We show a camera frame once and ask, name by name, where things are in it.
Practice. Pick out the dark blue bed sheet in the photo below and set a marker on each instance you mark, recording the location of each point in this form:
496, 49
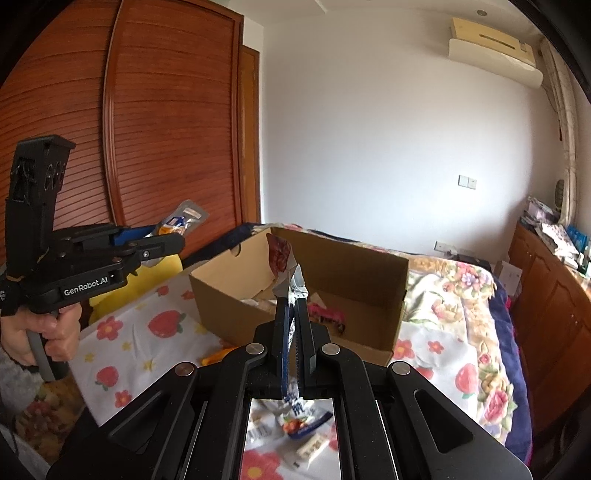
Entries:
510, 350

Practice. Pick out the blue box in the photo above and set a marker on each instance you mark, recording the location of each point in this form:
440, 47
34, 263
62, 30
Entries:
577, 237

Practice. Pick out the floral bed blanket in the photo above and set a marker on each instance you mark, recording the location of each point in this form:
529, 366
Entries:
452, 295

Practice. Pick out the silver clear snack packet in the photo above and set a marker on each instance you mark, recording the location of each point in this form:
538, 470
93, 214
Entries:
184, 217

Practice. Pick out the person's left hand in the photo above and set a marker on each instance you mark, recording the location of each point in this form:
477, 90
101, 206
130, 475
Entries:
60, 339

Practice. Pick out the wall air conditioner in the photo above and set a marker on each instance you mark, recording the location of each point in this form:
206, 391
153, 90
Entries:
496, 53

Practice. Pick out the floral quilt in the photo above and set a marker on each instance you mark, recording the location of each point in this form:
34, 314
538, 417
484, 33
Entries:
46, 415

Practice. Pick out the white wall socket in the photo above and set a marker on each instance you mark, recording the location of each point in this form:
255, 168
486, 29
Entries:
467, 181

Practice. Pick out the orange snack packet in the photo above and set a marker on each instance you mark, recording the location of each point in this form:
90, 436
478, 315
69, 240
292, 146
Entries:
217, 356

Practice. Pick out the small white box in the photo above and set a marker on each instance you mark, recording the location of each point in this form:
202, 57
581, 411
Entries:
507, 277

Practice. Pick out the brown cardboard box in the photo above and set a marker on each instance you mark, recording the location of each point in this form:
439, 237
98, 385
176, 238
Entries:
351, 277

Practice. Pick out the white snack packet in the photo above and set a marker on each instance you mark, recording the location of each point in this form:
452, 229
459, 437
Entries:
288, 281

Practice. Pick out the wooden cabinet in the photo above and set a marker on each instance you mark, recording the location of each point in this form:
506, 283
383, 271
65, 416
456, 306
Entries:
549, 332

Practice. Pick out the folded patterned cloth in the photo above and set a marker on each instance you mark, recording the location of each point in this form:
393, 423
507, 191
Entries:
558, 240

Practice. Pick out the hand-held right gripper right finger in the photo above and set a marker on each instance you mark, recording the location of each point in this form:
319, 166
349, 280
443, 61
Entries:
307, 350

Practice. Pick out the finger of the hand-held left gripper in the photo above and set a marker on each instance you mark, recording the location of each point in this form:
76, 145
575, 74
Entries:
134, 234
159, 247

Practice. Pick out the yellow plush toy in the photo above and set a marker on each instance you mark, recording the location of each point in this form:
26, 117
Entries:
157, 273

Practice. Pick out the pink red snack packet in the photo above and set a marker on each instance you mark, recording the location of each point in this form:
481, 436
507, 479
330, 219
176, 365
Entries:
325, 314

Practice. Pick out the wooden slatted wardrobe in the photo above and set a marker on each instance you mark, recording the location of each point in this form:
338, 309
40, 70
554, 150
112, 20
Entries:
161, 115

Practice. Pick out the person's left forearm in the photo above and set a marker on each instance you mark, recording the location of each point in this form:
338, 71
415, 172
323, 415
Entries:
16, 383

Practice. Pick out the patterned curtain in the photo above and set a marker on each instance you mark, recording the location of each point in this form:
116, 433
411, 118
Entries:
565, 138

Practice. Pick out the wooden door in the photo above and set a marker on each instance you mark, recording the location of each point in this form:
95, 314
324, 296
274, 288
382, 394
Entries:
250, 138

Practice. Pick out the stack of boxes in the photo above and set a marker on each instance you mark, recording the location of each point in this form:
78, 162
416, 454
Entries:
538, 212

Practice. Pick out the small grey fan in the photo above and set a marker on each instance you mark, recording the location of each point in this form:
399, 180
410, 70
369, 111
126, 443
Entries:
559, 196

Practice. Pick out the white power strip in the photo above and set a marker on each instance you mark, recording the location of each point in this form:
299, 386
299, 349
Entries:
445, 246

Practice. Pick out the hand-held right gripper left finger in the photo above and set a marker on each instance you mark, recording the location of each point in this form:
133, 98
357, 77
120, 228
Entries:
280, 350

